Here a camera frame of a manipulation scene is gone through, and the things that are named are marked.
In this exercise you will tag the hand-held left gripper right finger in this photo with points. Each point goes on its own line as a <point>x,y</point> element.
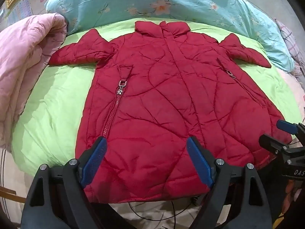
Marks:
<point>199,159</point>

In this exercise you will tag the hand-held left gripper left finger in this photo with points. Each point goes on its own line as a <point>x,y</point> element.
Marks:
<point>94,159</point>

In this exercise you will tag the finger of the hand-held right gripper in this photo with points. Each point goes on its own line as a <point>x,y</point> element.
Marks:
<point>271,143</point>
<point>287,126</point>

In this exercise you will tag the red quilted jacket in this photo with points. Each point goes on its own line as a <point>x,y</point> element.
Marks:
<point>166,100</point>

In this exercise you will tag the light green blanket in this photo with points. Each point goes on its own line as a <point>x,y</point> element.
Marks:
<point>54,100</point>

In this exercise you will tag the beige striped bed sheet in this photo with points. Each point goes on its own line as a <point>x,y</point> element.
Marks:
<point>12,169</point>

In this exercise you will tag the plaid cloth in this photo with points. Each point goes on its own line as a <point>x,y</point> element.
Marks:
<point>289,43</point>

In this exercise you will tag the wooden bar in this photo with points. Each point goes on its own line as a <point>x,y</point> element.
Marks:
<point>12,194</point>

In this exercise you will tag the pink quilt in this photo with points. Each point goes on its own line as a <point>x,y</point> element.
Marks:
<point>23,59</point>

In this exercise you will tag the teal floral quilt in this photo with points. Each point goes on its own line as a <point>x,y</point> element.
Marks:
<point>143,2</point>

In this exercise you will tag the wall calendar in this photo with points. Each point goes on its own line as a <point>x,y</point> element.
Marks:
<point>22,8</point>

